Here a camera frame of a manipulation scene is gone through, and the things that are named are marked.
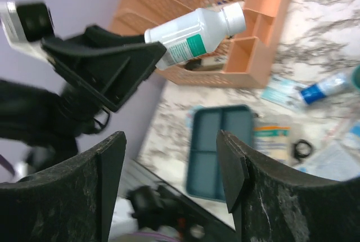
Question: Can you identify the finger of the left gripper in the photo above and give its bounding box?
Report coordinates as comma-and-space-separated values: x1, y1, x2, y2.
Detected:
41, 25, 167, 112

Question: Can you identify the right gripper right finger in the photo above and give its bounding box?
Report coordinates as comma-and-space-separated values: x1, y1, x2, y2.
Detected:
216, 131, 359, 241

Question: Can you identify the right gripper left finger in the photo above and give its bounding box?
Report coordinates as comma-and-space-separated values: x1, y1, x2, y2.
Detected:
1, 131, 127, 241

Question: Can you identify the white bottle green label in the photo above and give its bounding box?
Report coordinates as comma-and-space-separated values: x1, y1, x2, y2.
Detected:
144, 2, 246, 70

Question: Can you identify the small bottle blue cap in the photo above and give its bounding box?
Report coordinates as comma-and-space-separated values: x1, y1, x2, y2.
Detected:
299, 72, 350, 105

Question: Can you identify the green medicine box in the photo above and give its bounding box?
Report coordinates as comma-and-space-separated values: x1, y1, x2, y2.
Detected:
351, 65, 360, 91

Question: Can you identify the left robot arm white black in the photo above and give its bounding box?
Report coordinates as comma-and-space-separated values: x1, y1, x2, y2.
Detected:
1, 25, 166, 173

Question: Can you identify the green orange bandage box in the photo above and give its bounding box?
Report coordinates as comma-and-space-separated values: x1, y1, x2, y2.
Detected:
254, 126, 291, 165

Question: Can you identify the white blue gauze pack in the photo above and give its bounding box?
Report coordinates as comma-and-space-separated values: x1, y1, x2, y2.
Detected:
294, 141, 359, 181

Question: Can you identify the teal divided tray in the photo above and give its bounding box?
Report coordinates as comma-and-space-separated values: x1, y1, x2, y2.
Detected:
185, 105, 254, 202

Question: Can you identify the orange plastic file organizer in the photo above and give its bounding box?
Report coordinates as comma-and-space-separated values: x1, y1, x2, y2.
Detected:
110, 0, 290, 88

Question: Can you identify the mask packet under tray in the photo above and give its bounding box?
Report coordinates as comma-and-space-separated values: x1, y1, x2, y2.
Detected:
185, 105, 203, 129

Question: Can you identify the blue white flat packet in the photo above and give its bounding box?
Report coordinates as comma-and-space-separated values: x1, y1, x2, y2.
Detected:
261, 75, 307, 111

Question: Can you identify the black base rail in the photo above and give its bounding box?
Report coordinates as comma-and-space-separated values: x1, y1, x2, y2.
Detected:
124, 160, 237, 241

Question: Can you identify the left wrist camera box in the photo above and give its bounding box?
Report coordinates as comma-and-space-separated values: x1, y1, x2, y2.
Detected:
1, 0, 55, 62

